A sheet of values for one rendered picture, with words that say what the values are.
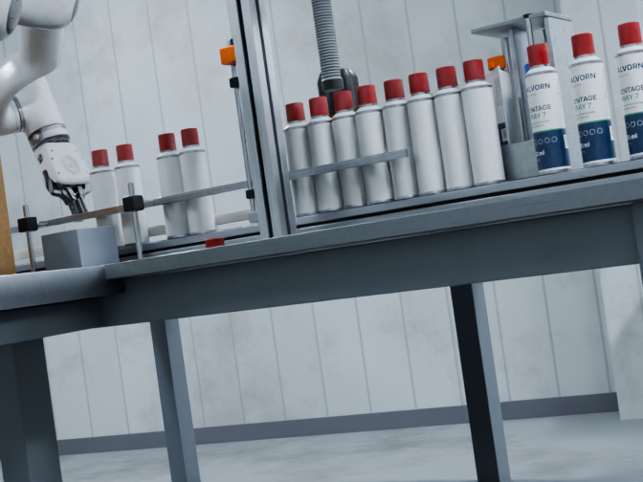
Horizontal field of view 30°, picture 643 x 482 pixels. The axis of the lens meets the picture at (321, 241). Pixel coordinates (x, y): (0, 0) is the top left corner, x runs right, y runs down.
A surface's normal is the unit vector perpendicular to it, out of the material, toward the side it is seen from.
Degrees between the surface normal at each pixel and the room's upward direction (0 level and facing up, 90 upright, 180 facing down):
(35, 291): 90
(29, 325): 90
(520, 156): 90
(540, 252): 90
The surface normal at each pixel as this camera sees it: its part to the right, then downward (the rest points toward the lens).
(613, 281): -0.39, 0.04
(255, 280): -0.57, 0.07
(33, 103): 0.24, -0.32
